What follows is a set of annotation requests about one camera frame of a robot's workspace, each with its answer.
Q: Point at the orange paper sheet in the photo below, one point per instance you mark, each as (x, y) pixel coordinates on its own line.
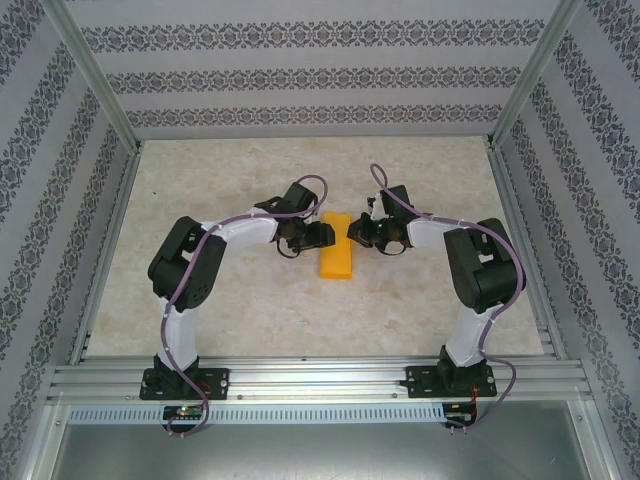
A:
(336, 255)

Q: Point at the black base plate left arm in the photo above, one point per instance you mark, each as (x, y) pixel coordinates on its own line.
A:
(215, 382)

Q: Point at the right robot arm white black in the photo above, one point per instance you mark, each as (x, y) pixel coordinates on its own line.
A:
(480, 280)

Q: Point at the black base plate right arm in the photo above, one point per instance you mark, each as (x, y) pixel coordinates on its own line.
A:
(420, 380)

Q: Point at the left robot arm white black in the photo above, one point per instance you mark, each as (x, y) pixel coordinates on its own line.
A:
(175, 280)

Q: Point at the grey metal sheet panel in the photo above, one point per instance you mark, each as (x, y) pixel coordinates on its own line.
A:
(320, 450)

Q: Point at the circuit board with green light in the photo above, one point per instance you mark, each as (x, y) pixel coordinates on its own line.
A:
(182, 412)

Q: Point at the aluminium mounting rail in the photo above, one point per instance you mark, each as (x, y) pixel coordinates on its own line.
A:
(320, 375)

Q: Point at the aluminium side rail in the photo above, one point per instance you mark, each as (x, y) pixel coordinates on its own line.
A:
(527, 250)
(102, 260)

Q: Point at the aluminium frame post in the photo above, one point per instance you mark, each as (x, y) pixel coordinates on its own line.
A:
(537, 70)
(95, 75)

